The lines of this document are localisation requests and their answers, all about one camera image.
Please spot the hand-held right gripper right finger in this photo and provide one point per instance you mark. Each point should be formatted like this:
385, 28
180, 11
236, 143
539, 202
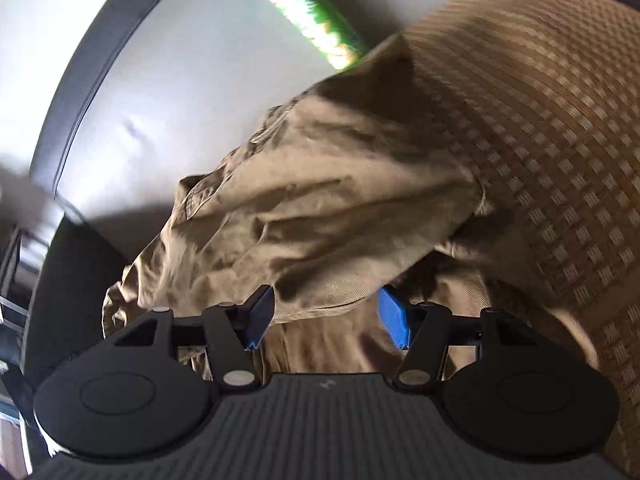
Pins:
395, 320

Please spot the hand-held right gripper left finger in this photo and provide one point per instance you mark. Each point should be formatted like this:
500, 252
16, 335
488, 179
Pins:
260, 317

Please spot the black metal side table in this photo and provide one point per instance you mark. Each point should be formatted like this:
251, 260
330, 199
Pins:
20, 270

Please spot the grey sofa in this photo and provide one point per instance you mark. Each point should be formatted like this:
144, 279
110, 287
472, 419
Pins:
175, 85

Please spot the brown woven mat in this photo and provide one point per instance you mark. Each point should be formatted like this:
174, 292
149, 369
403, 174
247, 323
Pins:
550, 110

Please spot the green chips can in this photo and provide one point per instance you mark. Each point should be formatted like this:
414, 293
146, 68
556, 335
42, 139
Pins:
310, 10

